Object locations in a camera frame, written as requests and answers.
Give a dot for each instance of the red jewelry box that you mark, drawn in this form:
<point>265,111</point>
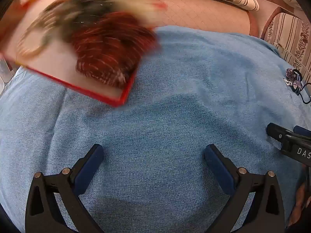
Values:
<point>48,64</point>

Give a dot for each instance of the maroon polka dot scrunchie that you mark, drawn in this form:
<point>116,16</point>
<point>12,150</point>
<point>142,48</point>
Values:
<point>109,46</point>

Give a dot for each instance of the blue blanket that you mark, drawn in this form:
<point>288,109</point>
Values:
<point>170,106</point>

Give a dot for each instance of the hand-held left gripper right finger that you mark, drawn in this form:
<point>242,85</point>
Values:
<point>218,168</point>

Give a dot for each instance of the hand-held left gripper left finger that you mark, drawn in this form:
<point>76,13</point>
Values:
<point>88,167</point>

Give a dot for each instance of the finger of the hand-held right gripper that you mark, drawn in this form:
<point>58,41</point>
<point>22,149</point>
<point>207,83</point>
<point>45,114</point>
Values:
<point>302,130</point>
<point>275,130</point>

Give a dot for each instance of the grey fuzzy scrunchie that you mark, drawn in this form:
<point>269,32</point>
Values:
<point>80,12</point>

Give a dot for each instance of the person's right hand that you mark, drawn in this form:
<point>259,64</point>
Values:
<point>301,199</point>

